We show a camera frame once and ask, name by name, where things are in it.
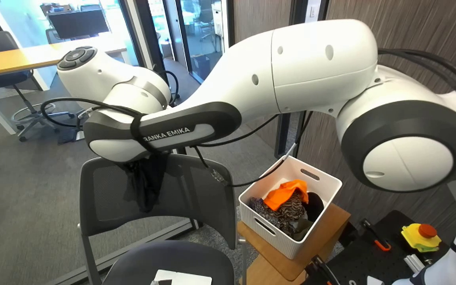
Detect black cloth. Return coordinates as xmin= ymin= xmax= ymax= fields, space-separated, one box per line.
xmin=122 ymin=156 xmax=168 ymax=213
xmin=304 ymin=192 xmax=325 ymax=222

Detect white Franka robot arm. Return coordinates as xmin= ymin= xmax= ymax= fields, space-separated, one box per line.
xmin=57 ymin=20 xmax=456 ymax=285

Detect orange cloth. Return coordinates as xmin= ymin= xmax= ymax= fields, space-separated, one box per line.
xmin=263 ymin=180 xmax=309 ymax=211

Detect white plastic storage box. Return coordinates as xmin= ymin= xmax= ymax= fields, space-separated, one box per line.
xmin=239 ymin=158 xmax=342 ymax=259

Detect dark patterned cloth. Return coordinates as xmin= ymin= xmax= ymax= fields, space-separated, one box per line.
xmin=249 ymin=196 xmax=312 ymax=241

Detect black cloth in box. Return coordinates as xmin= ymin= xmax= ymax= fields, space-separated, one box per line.
xmin=304 ymin=192 xmax=325 ymax=222

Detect grey mesh office chair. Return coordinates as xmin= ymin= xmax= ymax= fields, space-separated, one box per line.
xmin=79 ymin=154 xmax=236 ymax=285

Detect small wooden stool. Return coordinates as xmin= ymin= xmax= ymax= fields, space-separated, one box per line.
xmin=238 ymin=205 xmax=350 ymax=285

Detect white paper sheet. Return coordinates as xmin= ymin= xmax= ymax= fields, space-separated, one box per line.
xmin=150 ymin=270 xmax=212 ymax=285

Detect black computer monitor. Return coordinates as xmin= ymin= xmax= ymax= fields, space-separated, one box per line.
xmin=49 ymin=10 xmax=108 ymax=40

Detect yellow emergency stop button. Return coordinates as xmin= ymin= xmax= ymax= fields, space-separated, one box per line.
xmin=401 ymin=224 xmax=442 ymax=254

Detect wooden top white desk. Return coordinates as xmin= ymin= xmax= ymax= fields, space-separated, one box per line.
xmin=0 ymin=37 xmax=130 ymax=140

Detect blue office chair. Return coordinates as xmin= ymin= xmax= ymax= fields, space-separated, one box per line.
xmin=0 ymin=32 xmax=57 ymax=142

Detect orange handled clamp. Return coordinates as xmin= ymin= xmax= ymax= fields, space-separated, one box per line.
xmin=361 ymin=219 xmax=393 ymax=253

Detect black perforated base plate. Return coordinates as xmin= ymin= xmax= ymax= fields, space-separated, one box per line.
xmin=302 ymin=211 xmax=448 ymax=285

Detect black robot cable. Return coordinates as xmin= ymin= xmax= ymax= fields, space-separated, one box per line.
xmin=40 ymin=48 xmax=456 ymax=191

